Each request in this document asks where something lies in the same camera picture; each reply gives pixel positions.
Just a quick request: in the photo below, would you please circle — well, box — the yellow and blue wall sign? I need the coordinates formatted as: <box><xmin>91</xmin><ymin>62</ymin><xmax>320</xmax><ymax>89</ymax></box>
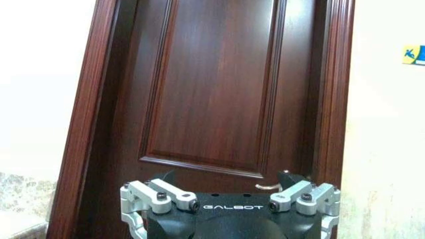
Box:
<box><xmin>403</xmin><ymin>44</ymin><xmax>425</xmax><ymax>66</ymax></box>

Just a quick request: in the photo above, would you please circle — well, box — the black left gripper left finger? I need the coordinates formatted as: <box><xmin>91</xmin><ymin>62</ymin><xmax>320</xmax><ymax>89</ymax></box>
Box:
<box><xmin>121</xmin><ymin>169</ymin><xmax>199</xmax><ymax>239</ymax></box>

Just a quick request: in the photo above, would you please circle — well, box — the dark red wooden door frame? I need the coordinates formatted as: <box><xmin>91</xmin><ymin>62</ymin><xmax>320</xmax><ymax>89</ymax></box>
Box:
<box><xmin>46</xmin><ymin>0</ymin><xmax>356</xmax><ymax>239</ymax></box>

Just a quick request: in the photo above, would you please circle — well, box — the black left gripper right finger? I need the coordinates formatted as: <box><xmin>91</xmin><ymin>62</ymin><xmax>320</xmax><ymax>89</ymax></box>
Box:
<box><xmin>270</xmin><ymin>170</ymin><xmax>343</xmax><ymax>239</ymax></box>

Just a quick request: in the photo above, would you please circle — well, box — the dark red wooden door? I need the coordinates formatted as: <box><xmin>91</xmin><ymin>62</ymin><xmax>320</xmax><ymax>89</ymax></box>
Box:
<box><xmin>75</xmin><ymin>0</ymin><xmax>328</xmax><ymax>239</ymax></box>

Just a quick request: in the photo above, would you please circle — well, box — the bronze door handle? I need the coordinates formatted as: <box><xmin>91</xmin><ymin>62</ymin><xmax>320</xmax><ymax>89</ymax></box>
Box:
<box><xmin>255</xmin><ymin>170</ymin><xmax>314</xmax><ymax>192</ymax></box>

